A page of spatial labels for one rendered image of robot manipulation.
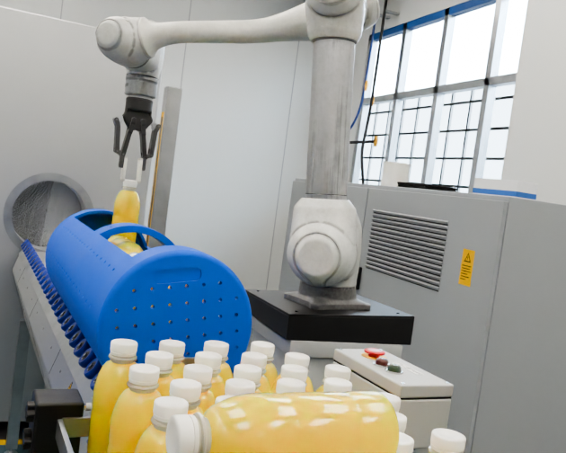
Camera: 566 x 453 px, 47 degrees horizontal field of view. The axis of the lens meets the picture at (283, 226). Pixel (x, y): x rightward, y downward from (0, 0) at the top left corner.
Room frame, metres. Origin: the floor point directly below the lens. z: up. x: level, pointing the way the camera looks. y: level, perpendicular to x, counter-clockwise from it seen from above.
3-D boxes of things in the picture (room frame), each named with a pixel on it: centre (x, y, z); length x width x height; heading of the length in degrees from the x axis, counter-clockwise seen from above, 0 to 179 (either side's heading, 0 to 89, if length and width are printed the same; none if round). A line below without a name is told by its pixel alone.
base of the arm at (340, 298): (1.81, -0.13, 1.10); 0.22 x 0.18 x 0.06; 28
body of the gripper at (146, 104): (1.86, 0.44, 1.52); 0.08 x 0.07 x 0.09; 116
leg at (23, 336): (2.92, 1.09, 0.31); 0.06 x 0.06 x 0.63; 26
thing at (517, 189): (2.82, -0.92, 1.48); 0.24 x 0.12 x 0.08; 30
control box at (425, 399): (1.07, -0.21, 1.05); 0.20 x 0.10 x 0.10; 26
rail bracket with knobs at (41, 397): (1.00, 0.31, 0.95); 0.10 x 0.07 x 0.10; 116
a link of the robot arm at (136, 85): (1.86, 0.44, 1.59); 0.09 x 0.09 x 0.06
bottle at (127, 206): (1.86, 0.45, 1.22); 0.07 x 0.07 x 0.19
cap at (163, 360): (0.92, 0.15, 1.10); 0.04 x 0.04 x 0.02
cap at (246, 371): (0.91, 0.02, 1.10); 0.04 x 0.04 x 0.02
